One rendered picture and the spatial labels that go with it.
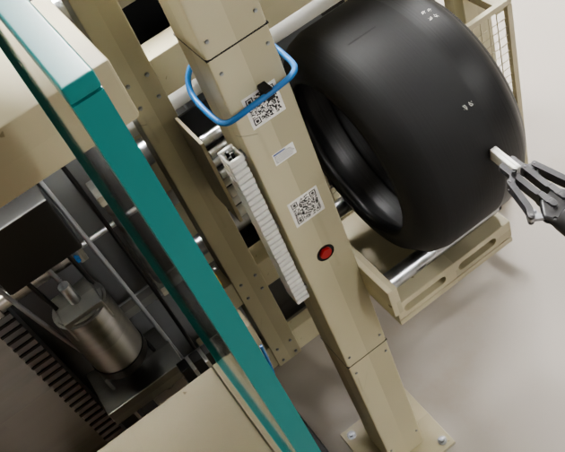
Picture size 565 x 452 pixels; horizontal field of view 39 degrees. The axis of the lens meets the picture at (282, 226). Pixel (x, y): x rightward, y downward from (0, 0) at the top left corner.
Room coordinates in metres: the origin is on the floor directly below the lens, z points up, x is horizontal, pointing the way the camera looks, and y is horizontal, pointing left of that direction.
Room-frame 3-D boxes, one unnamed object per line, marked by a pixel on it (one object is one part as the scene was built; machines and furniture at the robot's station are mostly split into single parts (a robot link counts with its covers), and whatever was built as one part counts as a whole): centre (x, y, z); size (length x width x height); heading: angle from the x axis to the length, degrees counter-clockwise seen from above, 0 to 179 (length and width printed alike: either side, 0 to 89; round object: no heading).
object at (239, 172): (1.20, 0.03, 1.19); 0.05 x 0.04 x 0.48; 15
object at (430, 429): (1.25, -0.05, 0.01); 0.27 x 0.27 x 0.02; 15
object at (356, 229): (1.33, -0.29, 0.80); 0.37 x 0.36 x 0.02; 15
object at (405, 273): (1.20, -0.33, 0.90); 0.35 x 0.05 x 0.05; 105
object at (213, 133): (1.64, 0.02, 1.05); 0.20 x 0.15 x 0.30; 105
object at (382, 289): (1.29, -0.12, 0.90); 0.40 x 0.03 x 0.10; 15
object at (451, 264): (1.20, -0.32, 0.84); 0.36 x 0.09 x 0.06; 105
